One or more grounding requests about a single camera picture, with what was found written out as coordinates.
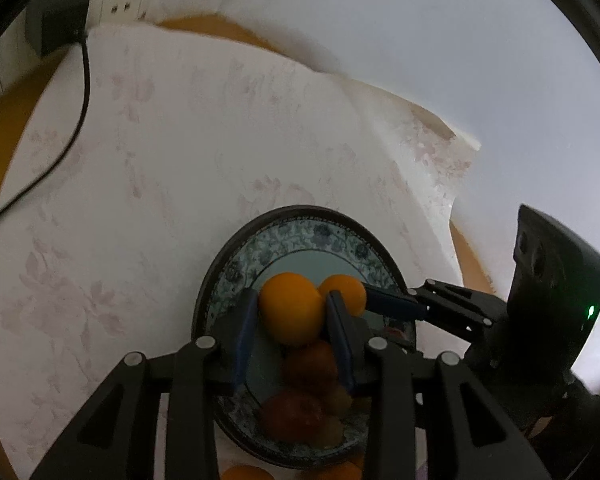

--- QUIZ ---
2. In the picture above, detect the orange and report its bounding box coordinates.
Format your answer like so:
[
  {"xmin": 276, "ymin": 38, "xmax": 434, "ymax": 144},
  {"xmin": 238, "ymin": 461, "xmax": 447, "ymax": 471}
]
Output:
[
  {"xmin": 221, "ymin": 464, "xmax": 276, "ymax": 480},
  {"xmin": 317, "ymin": 275, "xmax": 367, "ymax": 318},
  {"xmin": 300, "ymin": 452, "xmax": 366, "ymax": 480},
  {"xmin": 258, "ymin": 272, "xmax": 325, "ymax": 347}
]

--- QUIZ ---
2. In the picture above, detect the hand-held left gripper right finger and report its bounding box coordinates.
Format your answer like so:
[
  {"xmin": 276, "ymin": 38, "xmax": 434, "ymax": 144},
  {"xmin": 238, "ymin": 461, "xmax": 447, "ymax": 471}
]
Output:
[{"xmin": 325, "ymin": 290, "xmax": 551, "ymax": 480}]

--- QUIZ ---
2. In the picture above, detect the white floral sheet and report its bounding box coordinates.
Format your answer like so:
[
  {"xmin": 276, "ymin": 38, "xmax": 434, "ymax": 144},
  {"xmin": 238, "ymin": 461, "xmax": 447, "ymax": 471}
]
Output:
[{"xmin": 0, "ymin": 25, "xmax": 482, "ymax": 480}]

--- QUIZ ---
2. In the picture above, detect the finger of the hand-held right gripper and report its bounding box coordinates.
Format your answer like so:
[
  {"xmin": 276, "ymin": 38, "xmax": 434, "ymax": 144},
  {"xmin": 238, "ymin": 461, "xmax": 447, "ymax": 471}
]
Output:
[{"xmin": 362, "ymin": 278, "xmax": 507, "ymax": 342}]

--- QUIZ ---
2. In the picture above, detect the small yellow-green fruit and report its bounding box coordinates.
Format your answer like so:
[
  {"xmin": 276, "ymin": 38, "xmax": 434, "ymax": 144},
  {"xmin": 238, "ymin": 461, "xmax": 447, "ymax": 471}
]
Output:
[
  {"xmin": 315, "ymin": 415, "xmax": 345, "ymax": 448},
  {"xmin": 322, "ymin": 382, "xmax": 355, "ymax": 417}
]

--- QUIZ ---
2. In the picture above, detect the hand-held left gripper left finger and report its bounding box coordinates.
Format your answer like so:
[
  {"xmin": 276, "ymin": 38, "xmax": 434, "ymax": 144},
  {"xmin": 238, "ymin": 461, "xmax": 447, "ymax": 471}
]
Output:
[{"xmin": 30, "ymin": 287, "xmax": 259, "ymax": 480}]

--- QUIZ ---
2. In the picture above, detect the blue and white patterned plate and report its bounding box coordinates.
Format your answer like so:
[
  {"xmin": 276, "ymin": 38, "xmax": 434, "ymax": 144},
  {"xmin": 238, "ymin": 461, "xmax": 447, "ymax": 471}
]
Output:
[{"xmin": 192, "ymin": 205, "xmax": 418, "ymax": 471}]

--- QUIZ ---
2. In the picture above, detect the red apple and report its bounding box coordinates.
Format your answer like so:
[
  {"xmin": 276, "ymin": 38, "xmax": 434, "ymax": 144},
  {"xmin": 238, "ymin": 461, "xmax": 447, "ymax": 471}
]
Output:
[
  {"xmin": 281, "ymin": 340, "xmax": 342, "ymax": 396},
  {"xmin": 260, "ymin": 391, "xmax": 326, "ymax": 443}
]

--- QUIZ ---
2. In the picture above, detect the black charger plug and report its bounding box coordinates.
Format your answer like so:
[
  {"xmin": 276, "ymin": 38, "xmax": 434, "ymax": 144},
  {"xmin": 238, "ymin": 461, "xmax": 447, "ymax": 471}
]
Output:
[{"xmin": 25, "ymin": 0, "xmax": 89, "ymax": 57}]

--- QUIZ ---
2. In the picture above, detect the black charger cable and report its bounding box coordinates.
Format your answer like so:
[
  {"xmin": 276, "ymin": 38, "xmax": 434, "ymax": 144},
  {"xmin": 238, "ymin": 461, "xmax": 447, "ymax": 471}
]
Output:
[{"xmin": 0, "ymin": 35, "xmax": 92, "ymax": 235}]

